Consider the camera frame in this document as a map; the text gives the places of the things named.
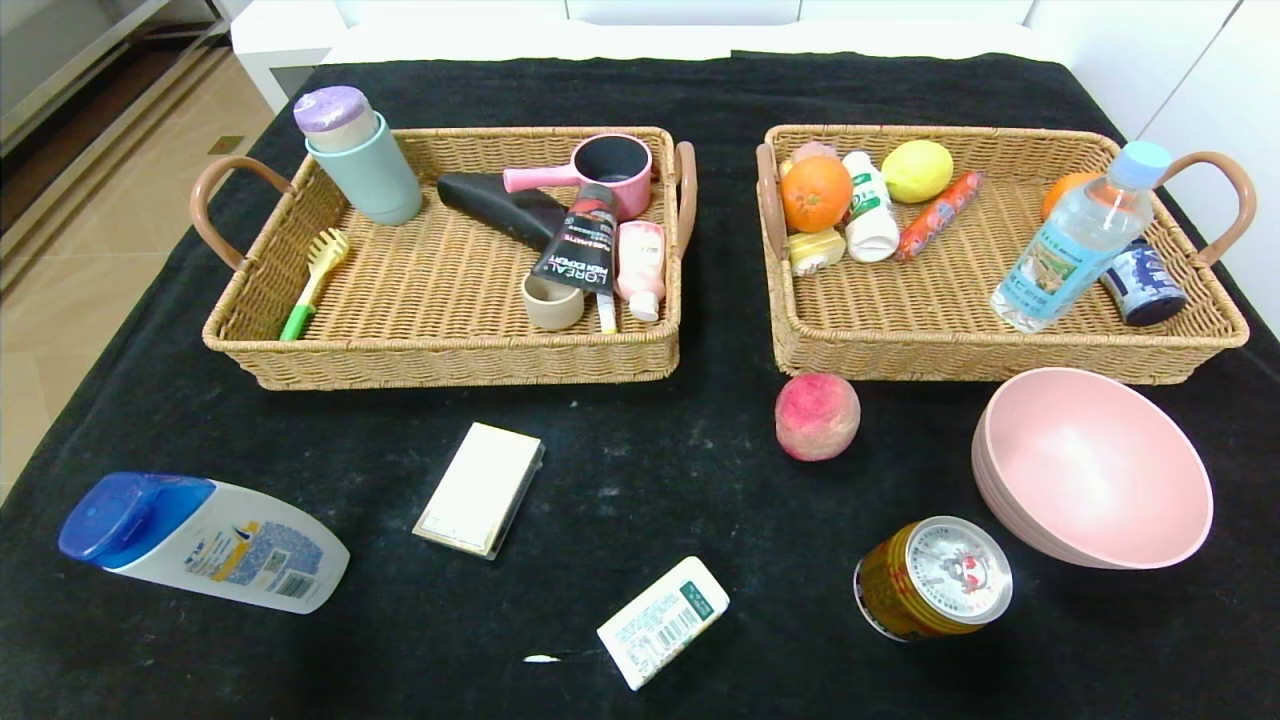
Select red wrapped sausage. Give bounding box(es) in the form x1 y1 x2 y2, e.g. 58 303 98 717
895 170 986 263

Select gold drink can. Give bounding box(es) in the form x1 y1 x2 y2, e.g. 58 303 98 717
853 516 1014 642

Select orange fruit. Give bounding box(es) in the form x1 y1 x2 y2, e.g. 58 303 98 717
780 155 854 233
1041 171 1101 221

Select grey low shelf unit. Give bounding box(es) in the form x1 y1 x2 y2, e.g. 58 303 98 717
0 0 231 151

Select small yellow pudding cup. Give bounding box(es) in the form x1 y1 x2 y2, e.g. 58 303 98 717
787 227 847 278

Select small beige cup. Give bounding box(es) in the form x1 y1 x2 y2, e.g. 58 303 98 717
522 272 586 332

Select purple capped beige container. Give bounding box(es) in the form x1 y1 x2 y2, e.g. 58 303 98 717
293 85 381 154

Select yellow lemon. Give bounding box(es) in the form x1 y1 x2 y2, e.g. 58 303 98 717
881 140 955 204

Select white box green label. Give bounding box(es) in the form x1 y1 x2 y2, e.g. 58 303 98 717
597 556 731 692

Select black L'Oreal tube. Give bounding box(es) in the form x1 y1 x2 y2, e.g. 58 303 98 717
531 183 619 296

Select teal plastic cup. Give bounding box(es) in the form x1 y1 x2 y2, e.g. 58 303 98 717
305 112 424 226

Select red peach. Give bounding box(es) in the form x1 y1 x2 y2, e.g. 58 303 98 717
775 373 861 462

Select yellow green dish brush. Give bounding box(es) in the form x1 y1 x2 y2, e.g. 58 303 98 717
279 228 351 342

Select pink bowl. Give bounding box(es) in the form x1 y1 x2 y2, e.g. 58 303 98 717
971 367 1215 571

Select small pink bottle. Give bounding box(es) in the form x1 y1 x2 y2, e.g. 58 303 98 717
614 221 667 323

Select wicker basket brown handles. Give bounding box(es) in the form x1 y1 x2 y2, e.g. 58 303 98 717
755 124 1257 386
190 125 698 391

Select flat white cardboard box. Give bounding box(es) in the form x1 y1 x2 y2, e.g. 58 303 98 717
412 421 546 561

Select white low bench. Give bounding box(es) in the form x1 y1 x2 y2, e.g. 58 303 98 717
230 0 1061 111

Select clear water bottle blue cap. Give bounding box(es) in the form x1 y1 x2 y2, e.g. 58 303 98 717
990 141 1173 333

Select white shampoo bottle blue cap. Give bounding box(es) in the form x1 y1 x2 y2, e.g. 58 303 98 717
58 472 351 615

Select white yogurt drink bottle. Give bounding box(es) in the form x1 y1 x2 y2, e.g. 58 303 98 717
840 150 901 264

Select black table cloth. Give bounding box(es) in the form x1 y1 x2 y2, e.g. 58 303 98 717
0 50 1280 720

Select pink mug with handle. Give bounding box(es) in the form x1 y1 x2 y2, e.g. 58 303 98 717
502 133 654 222

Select black plastic tool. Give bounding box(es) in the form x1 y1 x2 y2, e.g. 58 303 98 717
437 172 569 251

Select dark blue round jar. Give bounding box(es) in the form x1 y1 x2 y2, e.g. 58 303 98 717
1100 237 1189 327

